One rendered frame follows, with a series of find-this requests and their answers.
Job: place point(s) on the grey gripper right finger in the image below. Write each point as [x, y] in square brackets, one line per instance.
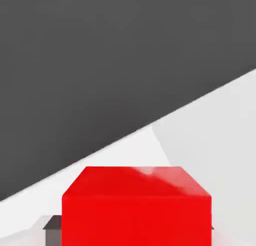
[217, 238]

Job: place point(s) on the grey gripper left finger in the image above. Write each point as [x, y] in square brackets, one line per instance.
[53, 233]

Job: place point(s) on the small red cube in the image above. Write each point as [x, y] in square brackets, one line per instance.
[136, 214]

